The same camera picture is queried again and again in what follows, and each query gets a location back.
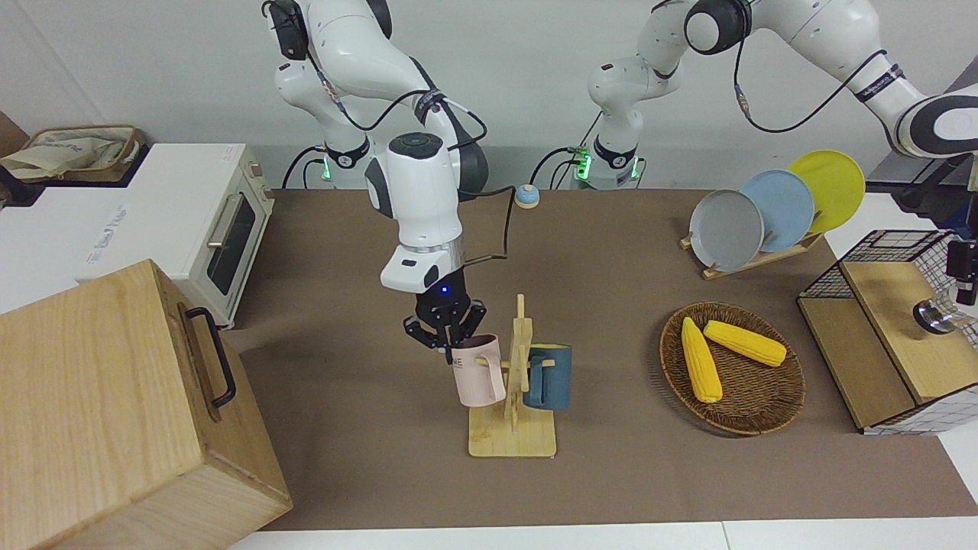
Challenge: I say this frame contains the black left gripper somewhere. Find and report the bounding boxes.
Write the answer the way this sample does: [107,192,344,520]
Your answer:
[947,238,978,307]

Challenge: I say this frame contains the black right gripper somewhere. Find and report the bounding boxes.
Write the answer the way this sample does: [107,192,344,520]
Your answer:
[405,264,487,367]

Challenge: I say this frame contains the pink mug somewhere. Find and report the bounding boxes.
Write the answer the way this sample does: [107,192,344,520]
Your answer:
[451,334,508,409]

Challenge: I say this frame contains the brown table mat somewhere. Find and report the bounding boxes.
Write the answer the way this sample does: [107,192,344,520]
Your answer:
[222,189,978,532]

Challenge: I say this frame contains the black stand bar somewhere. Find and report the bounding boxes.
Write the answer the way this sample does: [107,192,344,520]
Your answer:
[898,180,978,223]

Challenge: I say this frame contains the blue mug yellow inside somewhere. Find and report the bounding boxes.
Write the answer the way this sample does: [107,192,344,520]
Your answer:
[523,344,573,413]

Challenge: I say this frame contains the wooden mug tree stand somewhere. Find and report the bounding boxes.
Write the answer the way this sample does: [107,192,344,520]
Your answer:
[468,294,558,459]

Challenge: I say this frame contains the yellow plate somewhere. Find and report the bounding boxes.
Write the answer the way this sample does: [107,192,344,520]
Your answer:
[787,150,866,235]

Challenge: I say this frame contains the light blue plate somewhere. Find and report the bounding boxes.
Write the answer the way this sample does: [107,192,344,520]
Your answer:
[740,170,816,254]

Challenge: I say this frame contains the yellow corn cob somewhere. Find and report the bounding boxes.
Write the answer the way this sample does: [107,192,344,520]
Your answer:
[681,317,724,404]
[703,320,788,368]

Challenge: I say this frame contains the wooden plate rack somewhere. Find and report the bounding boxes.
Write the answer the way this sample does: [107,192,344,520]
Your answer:
[680,229,825,281]

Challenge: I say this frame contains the brown wicker basket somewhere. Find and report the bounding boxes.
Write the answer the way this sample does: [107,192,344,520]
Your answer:
[659,302,807,437]

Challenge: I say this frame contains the grey plate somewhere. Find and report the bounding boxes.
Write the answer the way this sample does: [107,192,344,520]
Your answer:
[688,189,765,273]

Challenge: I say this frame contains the cream toaster oven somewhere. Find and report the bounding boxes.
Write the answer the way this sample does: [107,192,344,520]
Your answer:
[75,142,277,331]

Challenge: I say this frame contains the large wooden box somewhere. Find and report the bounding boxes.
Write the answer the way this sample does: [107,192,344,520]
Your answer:
[0,258,294,550]

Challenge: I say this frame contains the beige cloth bag brown trim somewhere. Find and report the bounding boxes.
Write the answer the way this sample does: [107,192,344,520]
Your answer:
[0,124,147,186]

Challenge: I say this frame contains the wire grid shelf wooden boards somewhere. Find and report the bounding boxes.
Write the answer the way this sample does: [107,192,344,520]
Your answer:
[796,229,978,437]

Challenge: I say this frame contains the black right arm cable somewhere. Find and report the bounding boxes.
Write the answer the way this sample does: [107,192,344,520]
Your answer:
[306,55,512,270]

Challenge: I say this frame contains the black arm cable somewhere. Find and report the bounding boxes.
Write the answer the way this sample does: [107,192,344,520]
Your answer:
[306,55,512,270]
[731,34,892,135]

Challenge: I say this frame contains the black left base cable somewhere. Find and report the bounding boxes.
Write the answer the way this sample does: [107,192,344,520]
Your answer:
[529,113,605,190]

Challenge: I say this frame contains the black base cable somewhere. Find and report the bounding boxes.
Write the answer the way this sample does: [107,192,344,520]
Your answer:
[281,145,330,190]
[529,113,605,190]

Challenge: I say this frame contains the black box handle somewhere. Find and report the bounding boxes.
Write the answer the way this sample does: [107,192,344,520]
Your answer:
[186,307,238,409]

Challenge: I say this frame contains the black right base cable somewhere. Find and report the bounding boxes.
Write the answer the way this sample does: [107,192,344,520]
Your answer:
[281,145,330,190]

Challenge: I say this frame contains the toaster oven door handle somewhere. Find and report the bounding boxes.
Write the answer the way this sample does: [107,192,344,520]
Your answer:
[206,192,245,251]

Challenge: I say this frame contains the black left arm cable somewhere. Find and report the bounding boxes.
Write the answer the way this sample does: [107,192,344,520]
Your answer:
[731,34,892,135]

